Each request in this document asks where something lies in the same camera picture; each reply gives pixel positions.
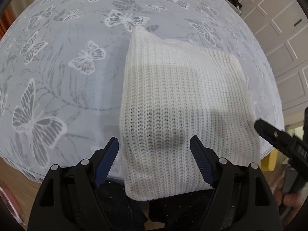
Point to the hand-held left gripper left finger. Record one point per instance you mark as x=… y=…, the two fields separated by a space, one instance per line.
x=107 y=160

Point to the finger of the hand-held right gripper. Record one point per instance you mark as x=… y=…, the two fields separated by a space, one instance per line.
x=272 y=134

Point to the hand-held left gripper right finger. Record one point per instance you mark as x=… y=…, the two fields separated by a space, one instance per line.
x=201 y=160

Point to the white red navy knit sweater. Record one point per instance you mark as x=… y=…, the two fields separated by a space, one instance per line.
x=182 y=101

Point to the person's right hand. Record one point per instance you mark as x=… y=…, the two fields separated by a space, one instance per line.
x=291 y=201

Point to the yellow stool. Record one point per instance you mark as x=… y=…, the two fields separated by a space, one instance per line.
x=268 y=161

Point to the bed with grey butterfly sheet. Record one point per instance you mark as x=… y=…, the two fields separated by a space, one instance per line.
x=72 y=77

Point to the white panelled wardrobe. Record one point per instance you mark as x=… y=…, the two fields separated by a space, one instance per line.
x=276 y=33

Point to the dark items on nightstand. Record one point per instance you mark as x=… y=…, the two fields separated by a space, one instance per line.
x=231 y=0

